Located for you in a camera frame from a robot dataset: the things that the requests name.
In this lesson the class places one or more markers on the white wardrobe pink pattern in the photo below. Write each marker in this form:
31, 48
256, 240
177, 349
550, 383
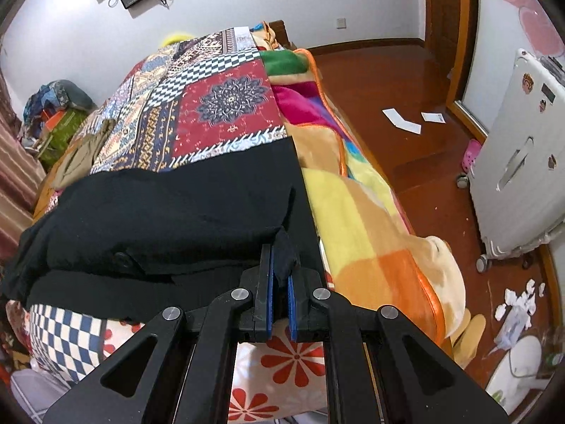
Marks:
507, 4

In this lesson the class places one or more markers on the black pants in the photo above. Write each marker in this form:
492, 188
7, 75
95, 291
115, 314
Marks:
176, 221

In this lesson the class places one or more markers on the khaki pants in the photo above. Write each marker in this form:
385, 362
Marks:
84, 154

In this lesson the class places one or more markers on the wooden door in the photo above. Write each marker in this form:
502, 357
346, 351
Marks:
446, 17

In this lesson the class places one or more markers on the green patterned box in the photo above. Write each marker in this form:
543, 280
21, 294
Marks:
64, 134

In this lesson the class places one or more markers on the pale grey cloth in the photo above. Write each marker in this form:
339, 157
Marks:
37, 395

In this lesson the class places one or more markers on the white hard-shell suitcase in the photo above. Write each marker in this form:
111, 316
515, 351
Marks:
512, 176

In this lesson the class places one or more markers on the patchwork printed bed quilt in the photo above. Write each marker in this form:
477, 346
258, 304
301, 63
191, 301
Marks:
229, 97

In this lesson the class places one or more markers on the clear plastic bag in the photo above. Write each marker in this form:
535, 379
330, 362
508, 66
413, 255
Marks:
512, 329

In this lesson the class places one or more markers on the white paper sheet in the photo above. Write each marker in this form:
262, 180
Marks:
432, 117
401, 121

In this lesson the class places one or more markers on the pile of white paper scraps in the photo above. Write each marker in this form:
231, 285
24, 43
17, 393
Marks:
521, 300

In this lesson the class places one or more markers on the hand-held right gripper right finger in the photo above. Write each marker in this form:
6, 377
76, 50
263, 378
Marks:
291, 313

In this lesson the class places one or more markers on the striped pink curtain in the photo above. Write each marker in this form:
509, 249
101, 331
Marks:
15, 176

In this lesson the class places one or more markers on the pile of clothes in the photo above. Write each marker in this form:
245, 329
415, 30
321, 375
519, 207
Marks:
57, 95

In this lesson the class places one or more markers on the pink clog slipper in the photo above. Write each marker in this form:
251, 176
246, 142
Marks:
471, 154

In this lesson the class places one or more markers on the colourful fleece blanket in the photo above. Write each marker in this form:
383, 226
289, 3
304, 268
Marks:
353, 212

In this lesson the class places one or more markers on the wooden bed end board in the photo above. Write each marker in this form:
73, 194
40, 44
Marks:
288, 35

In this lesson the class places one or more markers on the yellow fuzzy object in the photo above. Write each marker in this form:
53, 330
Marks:
176, 39

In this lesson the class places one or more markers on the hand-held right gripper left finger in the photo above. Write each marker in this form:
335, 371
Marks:
269, 309

